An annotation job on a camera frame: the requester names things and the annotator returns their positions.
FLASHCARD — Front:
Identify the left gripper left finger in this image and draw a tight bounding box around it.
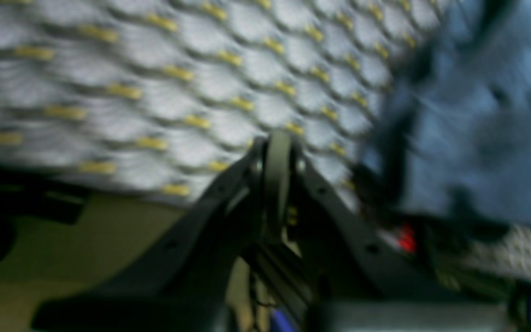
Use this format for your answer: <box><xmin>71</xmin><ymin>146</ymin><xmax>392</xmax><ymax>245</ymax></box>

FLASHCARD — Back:
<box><xmin>31</xmin><ymin>134</ymin><xmax>291</xmax><ymax>332</ymax></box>

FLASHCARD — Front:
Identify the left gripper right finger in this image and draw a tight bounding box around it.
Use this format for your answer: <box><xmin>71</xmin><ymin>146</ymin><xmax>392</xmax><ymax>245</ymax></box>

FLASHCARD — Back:
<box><xmin>289</xmin><ymin>143</ymin><xmax>510</xmax><ymax>332</ymax></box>

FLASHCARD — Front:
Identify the blue T-shirt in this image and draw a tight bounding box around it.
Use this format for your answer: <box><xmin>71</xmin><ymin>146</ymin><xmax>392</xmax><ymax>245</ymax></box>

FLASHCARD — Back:
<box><xmin>356</xmin><ymin>0</ymin><xmax>531</xmax><ymax>233</ymax></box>

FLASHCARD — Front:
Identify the red and black clamp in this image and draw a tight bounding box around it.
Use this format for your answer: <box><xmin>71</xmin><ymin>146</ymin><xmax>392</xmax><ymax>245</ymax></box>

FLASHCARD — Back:
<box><xmin>395</xmin><ymin>223</ymin><xmax>419</xmax><ymax>255</ymax></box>

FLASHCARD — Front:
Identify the fan-patterned tablecloth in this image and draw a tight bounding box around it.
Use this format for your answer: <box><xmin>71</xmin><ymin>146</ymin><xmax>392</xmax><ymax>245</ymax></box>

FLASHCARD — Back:
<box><xmin>0</xmin><ymin>0</ymin><xmax>531</xmax><ymax>282</ymax></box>

